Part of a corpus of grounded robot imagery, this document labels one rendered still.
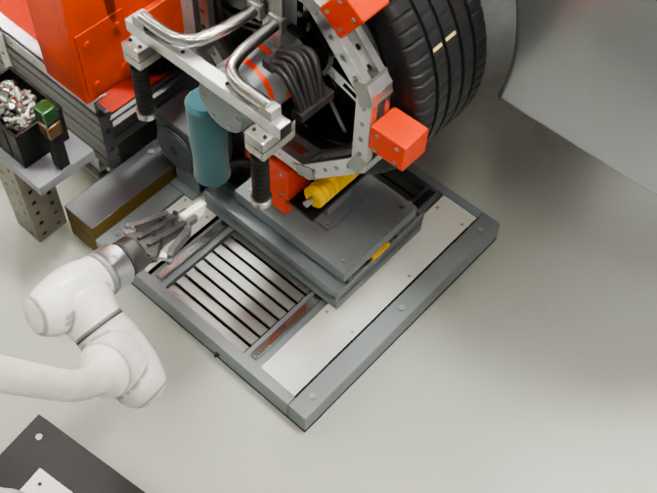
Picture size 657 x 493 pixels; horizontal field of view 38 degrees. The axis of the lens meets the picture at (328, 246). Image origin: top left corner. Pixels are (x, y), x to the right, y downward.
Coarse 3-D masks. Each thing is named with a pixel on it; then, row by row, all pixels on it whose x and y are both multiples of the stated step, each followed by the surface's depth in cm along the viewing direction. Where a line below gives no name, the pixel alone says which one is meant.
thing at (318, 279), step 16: (240, 176) 269; (208, 192) 266; (224, 192) 268; (208, 208) 271; (224, 208) 263; (240, 208) 265; (240, 224) 262; (256, 224) 262; (416, 224) 264; (256, 240) 261; (272, 240) 259; (400, 240) 260; (272, 256) 261; (288, 256) 253; (304, 256) 256; (384, 256) 258; (304, 272) 253; (320, 272) 253; (368, 272) 255; (320, 288) 252; (336, 288) 251; (352, 288) 253; (336, 304) 251
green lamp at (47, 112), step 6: (42, 102) 216; (48, 102) 216; (36, 108) 215; (42, 108) 215; (48, 108) 215; (54, 108) 215; (36, 114) 216; (42, 114) 214; (48, 114) 215; (54, 114) 217; (42, 120) 216; (48, 120) 216; (54, 120) 218
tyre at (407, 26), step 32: (416, 0) 177; (448, 0) 182; (384, 32) 178; (416, 32) 178; (448, 32) 183; (480, 32) 190; (416, 64) 179; (448, 64) 187; (480, 64) 195; (416, 96) 184; (448, 96) 193; (384, 160) 205
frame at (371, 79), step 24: (192, 0) 202; (312, 0) 172; (192, 24) 209; (192, 48) 214; (216, 48) 216; (336, 48) 177; (360, 48) 180; (360, 72) 177; (384, 72) 180; (360, 96) 181; (384, 96) 182; (360, 120) 186; (288, 144) 220; (360, 144) 192; (312, 168) 211; (336, 168) 205; (360, 168) 197
